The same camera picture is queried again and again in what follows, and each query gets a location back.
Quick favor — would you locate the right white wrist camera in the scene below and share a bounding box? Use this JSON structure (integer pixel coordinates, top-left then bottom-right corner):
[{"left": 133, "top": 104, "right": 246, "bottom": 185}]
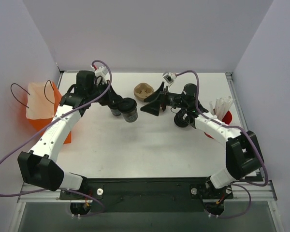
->
[{"left": 162, "top": 72, "right": 177, "bottom": 87}]

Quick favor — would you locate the red plastic cup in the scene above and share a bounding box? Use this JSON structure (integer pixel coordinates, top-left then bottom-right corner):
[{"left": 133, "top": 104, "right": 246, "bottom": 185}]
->
[{"left": 204, "top": 110, "right": 233, "bottom": 140}]

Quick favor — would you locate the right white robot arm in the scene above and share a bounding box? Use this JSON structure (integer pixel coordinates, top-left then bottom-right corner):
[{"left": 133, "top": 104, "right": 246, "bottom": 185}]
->
[{"left": 141, "top": 83, "right": 264, "bottom": 197}]

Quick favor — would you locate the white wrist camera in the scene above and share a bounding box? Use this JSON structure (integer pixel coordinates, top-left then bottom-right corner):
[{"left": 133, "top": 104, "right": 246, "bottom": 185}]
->
[
  {"left": 162, "top": 72, "right": 177, "bottom": 87},
  {"left": 94, "top": 66, "right": 109, "bottom": 78}
]

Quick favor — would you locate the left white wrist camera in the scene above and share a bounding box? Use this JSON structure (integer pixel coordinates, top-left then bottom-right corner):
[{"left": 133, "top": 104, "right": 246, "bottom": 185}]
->
[{"left": 94, "top": 66, "right": 109, "bottom": 78}]

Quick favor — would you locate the brown cardboard cup carrier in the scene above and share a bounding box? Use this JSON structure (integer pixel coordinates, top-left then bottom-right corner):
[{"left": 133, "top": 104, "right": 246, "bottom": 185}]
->
[{"left": 133, "top": 83, "right": 154, "bottom": 102}]

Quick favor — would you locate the orange paper bag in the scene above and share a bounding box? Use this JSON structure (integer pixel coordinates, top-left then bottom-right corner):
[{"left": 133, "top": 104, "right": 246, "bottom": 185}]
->
[{"left": 10, "top": 80, "right": 62, "bottom": 131}]

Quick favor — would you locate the black paper coffee cup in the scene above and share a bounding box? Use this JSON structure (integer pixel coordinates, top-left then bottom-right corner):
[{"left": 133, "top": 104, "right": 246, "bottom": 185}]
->
[{"left": 121, "top": 108, "right": 138, "bottom": 123}]

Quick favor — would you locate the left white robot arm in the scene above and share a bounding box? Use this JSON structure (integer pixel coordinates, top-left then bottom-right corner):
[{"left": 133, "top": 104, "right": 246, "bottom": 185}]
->
[{"left": 17, "top": 66, "right": 117, "bottom": 199}]

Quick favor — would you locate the stack of black lids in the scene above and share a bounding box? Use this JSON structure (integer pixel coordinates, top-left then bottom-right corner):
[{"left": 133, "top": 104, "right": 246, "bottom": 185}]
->
[{"left": 174, "top": 109, "right": 196, "bottom": 128}]

